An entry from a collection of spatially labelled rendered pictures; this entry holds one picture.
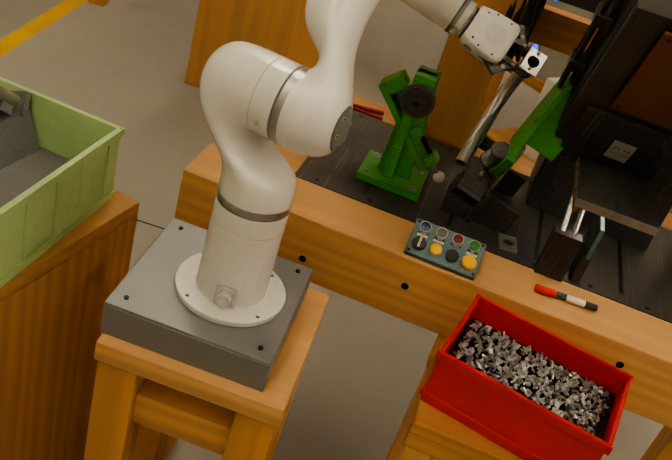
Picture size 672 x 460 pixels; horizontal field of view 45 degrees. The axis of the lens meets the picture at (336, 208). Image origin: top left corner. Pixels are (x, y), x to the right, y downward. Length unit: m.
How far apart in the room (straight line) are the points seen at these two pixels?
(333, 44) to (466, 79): 0.95
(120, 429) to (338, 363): 1.31
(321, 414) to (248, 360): 1.24
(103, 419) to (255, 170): 0.53
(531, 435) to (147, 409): 0.65
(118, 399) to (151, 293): 0.19
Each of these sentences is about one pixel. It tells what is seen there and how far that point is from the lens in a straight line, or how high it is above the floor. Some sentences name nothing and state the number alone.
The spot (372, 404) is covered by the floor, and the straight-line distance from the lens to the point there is 2.60.
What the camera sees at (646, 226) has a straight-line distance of 1.61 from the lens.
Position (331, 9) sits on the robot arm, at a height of 1.41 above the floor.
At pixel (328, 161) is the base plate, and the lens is 1.86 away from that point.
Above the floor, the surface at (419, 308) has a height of 0.80.
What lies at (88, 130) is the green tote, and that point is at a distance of 1.73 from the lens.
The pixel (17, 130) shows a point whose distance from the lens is 1.75.
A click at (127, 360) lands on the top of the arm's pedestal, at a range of 1.35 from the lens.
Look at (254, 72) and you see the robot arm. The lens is 1.17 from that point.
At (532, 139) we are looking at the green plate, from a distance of 1.74.
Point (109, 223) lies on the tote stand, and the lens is 1.71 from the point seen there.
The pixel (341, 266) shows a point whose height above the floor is 0.82.
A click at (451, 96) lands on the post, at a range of 2.11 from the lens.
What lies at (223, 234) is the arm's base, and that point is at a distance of 1.27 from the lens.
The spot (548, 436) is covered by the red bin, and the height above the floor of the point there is 0.87.
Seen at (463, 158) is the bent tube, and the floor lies 1.02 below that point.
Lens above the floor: 1.80
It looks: 32 degrees down
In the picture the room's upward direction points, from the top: 18 degrees clockwise
